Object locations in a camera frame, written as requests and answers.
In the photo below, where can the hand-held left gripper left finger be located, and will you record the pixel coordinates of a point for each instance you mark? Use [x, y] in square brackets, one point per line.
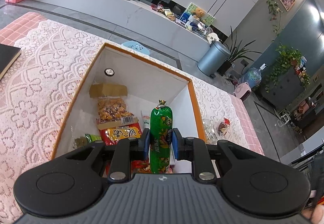
[145, 143]

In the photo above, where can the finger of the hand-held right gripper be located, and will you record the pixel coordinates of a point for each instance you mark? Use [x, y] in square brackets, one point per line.
[302, 164]

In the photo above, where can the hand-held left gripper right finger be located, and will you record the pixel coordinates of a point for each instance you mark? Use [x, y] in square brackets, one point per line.
[175, 146]

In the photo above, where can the white tube packet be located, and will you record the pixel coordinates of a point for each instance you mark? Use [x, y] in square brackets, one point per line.
[145, 120]

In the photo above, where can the green sausage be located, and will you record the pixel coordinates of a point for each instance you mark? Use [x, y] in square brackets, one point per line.
[161, 122]

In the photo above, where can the red and yellow snack packet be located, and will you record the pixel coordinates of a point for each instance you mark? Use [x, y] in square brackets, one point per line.
[121, 134]

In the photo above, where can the clear bag of orange snacks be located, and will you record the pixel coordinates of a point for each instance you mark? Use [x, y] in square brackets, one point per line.
[114, 111]

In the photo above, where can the red candy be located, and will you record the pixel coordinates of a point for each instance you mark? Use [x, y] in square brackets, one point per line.
[224, 125]

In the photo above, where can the small green snack packet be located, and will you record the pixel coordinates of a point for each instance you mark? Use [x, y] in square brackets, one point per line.
[88, 139]

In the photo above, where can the brown paper snack packet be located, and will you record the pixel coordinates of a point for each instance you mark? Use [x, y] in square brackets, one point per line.
[107, 90]

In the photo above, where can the white box with orange rim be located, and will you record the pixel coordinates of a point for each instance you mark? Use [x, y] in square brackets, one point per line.
[126, 79]

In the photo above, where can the person's right hand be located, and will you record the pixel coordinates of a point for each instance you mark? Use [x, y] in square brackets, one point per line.
[315, 216]

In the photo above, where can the clear plastic snack packet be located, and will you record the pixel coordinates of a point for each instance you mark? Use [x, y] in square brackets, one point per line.
[211, 129]

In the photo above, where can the white step stool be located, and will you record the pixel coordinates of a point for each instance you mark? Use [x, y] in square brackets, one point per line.
[285, 117]

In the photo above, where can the grey cabinet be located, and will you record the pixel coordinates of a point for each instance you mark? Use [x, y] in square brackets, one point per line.
[281, 92]

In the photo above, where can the round metal disc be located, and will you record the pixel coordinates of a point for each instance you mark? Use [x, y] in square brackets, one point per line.
[109, 72]

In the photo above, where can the blue grey trash can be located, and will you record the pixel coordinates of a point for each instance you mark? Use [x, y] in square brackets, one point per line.
[212, 58]

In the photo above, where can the light blue stool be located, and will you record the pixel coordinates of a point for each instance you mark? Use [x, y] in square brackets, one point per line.
[135, 47]

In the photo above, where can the toys on cabinet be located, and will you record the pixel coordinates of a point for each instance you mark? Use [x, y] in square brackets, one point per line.
[301, 67]

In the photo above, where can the blue water jug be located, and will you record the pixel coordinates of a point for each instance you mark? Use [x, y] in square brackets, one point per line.
[251, 78]

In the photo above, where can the green ivy plant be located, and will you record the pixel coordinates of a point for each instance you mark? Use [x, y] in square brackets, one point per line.
[286, 59]

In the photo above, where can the potted plant in black pot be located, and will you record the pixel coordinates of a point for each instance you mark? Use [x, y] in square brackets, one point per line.
[235, 54]

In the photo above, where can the white bag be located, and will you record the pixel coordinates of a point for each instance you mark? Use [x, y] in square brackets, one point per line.
[212, 37]

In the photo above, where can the snack packets on console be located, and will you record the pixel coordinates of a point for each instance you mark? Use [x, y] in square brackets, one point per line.
[164, 12]

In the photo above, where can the teddy bear gift box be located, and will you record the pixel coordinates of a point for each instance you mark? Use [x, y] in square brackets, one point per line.
[198, 15]

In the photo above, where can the white television console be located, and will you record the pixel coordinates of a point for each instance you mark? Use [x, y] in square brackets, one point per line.
[121, 9]

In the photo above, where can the hanging vine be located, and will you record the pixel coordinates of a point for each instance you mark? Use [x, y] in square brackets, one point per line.
[274, 11]

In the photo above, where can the black notebook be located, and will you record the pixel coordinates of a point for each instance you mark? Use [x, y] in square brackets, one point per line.
[7, 59]

